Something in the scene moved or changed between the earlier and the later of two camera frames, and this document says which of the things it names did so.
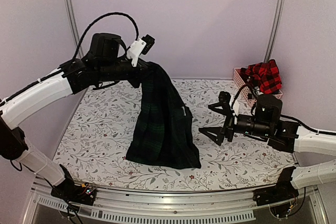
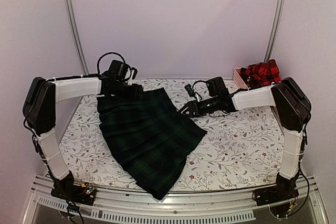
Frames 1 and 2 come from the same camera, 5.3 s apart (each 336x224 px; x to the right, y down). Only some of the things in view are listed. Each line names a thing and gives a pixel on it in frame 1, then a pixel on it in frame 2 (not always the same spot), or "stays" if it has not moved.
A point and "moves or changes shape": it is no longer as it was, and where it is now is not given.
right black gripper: [220, 131] → [191, 105]
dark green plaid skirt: [164, 136] moves or changes shape
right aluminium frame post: [275, 28] stays
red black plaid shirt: [265, 76] stays
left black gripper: [142, 72] → [136, 94]
